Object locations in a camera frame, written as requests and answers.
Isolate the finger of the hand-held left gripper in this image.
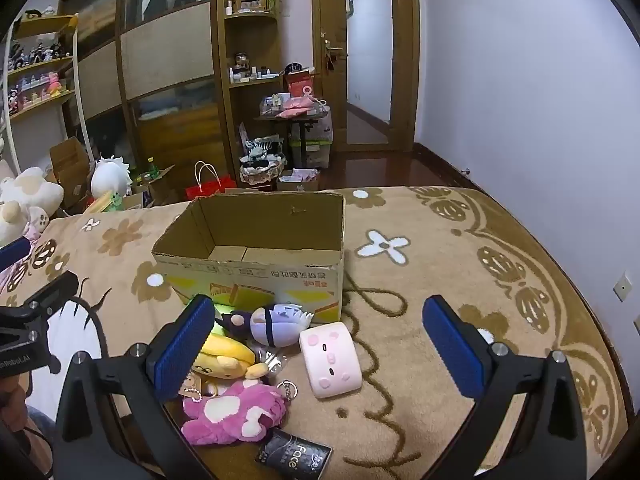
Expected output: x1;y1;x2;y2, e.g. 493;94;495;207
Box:
19;271;81;318
0;236;32;273

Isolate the wall socket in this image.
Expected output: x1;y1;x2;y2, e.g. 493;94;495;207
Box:
614;271;634;303

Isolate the open brown cardboard box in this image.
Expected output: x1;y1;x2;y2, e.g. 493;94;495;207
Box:
49;137;92;207

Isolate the pink bear plush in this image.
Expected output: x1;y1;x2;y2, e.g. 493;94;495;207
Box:
181;379;298;447

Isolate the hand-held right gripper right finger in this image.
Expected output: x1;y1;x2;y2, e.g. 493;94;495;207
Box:
421;295;588;480

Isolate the wooden door with mirror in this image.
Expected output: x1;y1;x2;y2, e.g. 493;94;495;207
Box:
312;0;421;151

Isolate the cardboard box with bottles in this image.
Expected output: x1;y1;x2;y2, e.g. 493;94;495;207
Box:
131;157;177;207

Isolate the black packet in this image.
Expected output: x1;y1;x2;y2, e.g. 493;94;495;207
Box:
255;427;333;476

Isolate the round stool with lace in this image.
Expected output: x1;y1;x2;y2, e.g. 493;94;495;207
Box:
239;160;287;192

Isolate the yellow plush toy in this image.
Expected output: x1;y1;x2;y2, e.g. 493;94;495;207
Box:
192;332;271;381

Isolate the low cardboard box with papers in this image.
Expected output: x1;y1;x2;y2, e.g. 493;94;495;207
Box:
276;169;321;192

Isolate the purple-haired doll plush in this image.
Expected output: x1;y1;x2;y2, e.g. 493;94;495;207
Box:
220;302;315;348

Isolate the wooden wardrobe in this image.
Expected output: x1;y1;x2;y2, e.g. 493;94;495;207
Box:
60;0;231;206

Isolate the grey striped plush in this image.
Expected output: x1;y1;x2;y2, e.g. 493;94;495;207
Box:
240;135;283;168

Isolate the white-haired plush doll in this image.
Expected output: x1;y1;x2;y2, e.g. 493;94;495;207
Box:
90;156;135;198

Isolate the cream plush toy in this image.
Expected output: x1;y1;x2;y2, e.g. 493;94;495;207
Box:
0;166;65;246

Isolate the pink pig cushion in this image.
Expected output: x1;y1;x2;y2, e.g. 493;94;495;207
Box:
299;323;363;400

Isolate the printed cardboard box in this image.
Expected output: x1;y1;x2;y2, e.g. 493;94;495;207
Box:
151;192;347;323

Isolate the wooden corner shelf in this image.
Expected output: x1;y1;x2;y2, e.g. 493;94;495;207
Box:
210;0;287;196

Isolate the clear plastic storage bin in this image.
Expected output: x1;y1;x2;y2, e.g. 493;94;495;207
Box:
290;112;334;169

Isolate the red box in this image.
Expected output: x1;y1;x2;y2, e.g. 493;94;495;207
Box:
285;71;317;102

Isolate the yellow figurine display shelf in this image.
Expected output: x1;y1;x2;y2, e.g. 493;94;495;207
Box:
0;10;93;161

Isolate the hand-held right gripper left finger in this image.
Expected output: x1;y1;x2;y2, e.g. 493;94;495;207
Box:
54;294;217;480

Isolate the small dark table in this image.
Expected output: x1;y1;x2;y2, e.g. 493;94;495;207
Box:
254;107;333;166

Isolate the beige flower printed blanket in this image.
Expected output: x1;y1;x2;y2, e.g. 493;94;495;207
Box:
0;186;628;480

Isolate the red paper bag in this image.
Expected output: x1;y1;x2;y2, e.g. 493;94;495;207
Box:
186;161;237;202

